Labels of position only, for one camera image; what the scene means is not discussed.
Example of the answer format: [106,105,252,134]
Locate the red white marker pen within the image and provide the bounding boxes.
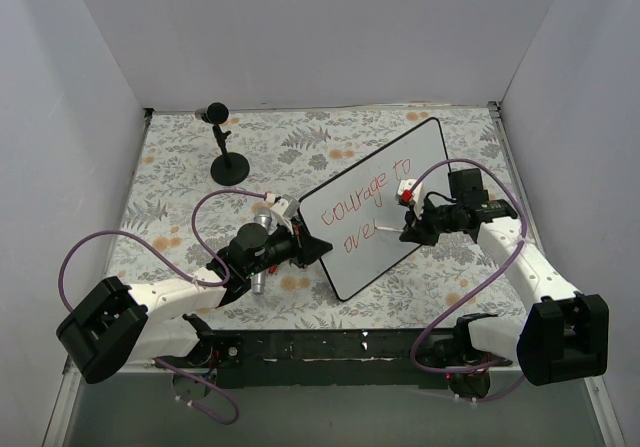
[374,225,402,233]

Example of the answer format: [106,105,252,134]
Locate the white whiteboard black frame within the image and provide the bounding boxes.
[299,117,448,301]

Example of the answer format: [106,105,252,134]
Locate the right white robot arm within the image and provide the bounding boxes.
[396,167,609,386]

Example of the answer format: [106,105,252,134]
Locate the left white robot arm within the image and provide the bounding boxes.
[56,219,333,384]

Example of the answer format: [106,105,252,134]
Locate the silver microphone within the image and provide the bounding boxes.
[251,207,275,296]

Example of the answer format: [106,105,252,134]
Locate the black microphone stand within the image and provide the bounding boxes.
[210,124,250,186]

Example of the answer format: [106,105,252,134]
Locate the floral table mat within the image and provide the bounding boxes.
[106,107,525,330]

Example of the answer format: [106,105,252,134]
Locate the black base bar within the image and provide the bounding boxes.
[199,329,514,391]

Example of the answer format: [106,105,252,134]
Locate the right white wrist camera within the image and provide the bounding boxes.
[395,179,427,219]

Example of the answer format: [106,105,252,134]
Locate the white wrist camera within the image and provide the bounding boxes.
[270,195,299,231]
[395,179,427,219]

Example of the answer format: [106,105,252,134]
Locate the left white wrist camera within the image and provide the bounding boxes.
[270,195,299,231]

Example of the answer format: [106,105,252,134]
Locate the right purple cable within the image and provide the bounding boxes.
[410,159,531,403]

